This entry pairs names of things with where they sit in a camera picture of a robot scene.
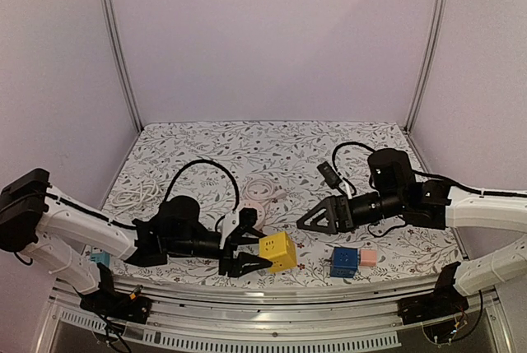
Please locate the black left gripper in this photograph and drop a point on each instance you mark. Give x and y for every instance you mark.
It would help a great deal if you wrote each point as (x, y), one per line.
(235, 265)

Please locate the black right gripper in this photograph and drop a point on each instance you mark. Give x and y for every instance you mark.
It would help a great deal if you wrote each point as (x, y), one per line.
(342, 213)

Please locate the yellow cube socket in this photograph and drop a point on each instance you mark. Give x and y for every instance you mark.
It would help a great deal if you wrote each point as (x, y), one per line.
(279, 250)

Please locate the pink round power strip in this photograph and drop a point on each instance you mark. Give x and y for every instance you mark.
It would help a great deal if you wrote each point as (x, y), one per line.
(253, 212)

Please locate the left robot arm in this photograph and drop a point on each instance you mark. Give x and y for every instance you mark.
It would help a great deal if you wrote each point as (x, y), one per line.
(38, 220)

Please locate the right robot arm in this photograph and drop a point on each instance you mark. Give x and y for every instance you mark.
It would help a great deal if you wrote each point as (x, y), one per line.
(435, 203)

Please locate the pink cube socket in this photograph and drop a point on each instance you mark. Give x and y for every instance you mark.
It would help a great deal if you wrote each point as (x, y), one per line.
(367, 257)

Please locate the floral patterned table mat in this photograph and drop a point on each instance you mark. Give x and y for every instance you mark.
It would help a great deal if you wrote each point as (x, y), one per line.
(275, 164)

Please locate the light blue cube socket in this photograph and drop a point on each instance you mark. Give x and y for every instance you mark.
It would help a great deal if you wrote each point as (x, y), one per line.
(100, 257)

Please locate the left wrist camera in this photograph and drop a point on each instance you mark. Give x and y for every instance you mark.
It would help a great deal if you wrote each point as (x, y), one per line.
(227, 225)

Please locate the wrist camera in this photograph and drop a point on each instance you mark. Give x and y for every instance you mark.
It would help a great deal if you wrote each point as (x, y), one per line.
(330, 176)
(227, 225)

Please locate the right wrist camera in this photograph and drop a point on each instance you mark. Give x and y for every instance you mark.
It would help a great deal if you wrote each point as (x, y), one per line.
(330, 176)

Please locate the aluminium front rail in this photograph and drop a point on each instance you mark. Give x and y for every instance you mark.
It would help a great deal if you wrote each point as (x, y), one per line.
(348, 318)

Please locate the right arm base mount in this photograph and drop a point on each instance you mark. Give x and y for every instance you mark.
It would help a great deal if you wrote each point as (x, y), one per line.
(443, 301)

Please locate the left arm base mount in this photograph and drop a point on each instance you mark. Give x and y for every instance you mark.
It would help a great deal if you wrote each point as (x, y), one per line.
(106, 301)

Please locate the right aluminium corner post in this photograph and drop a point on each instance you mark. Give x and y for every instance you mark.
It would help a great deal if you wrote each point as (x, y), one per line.
(438, 12)

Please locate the aluminium corner post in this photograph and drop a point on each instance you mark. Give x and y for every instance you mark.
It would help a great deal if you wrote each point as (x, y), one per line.
(438, 12)
(117, 51)

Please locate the left aluminium corner post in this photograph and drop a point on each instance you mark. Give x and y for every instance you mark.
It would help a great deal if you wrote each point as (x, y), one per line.
(117, 51)

